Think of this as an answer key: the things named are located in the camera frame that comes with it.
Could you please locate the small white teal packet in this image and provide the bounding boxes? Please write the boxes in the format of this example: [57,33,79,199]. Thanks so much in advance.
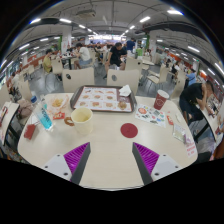
[39,94,48,109]

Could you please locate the dark brown food tray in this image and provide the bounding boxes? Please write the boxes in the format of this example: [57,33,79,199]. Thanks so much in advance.
[69,85,138,114]

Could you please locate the ceiling air conditioner unit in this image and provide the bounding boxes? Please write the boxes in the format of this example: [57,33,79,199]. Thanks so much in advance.
[75,9,97,19]

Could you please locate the colourful sticker sheet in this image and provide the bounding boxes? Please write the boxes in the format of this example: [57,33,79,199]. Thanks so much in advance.
[134,103,167,129]

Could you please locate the crumpled white napkin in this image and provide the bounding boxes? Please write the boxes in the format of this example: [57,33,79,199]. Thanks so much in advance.
[118,84,133,98]

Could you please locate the printed paper tray liner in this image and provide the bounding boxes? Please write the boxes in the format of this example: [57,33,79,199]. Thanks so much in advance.
[73,87,129,112]

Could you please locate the dark red small box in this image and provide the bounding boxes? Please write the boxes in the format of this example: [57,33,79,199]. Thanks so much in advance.
[23,123,37,140]

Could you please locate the clear blue-capped water bottle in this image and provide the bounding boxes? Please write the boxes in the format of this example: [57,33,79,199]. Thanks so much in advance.
[30,94,54,133]

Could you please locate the red paper cup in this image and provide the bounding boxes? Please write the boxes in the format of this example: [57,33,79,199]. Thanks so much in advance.
[153,89,170,111]

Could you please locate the small red sauce packet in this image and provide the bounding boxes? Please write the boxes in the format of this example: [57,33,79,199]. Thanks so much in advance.
[52,112,66,121]

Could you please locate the ceiling strip lights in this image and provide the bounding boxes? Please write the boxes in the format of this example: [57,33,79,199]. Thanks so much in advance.
[0,9,224,76]

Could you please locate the clear plastic packet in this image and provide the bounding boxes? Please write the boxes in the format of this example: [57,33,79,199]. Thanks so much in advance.
[172,123,188,144]

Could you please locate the pink backpack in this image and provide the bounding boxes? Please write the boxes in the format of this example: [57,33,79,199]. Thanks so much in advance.
[16,99,33,119]

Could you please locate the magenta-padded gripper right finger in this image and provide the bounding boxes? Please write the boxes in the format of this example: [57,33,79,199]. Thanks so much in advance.
[131,142,183,186]

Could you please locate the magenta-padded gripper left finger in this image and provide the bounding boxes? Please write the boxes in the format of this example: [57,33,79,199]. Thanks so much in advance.
[42,142,92,185]

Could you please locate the person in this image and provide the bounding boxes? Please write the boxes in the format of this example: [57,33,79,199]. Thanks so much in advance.
[179,80,217,125]
[125,37,137,54]
[42,48,54,74]
[103,42,128,80]
[185,68,198,87]
[135,46,144,58]
[73,42,93,70]

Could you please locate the beige neighbouring table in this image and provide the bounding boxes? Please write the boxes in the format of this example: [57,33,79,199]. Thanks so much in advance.
[0,101,21,148]

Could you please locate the clear plastic food bag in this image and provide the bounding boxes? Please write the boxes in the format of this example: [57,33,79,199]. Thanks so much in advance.
[46,94,71,118]

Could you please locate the cream paper cup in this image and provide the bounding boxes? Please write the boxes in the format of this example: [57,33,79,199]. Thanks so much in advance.
[70,107,94,135]

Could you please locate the brown ring-shaped pastry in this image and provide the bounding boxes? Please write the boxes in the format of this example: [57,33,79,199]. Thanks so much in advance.
[63,116,76,127]

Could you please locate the flat round red coaster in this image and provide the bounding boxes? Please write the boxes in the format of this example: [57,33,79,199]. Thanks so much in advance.
[120,122,139,139]

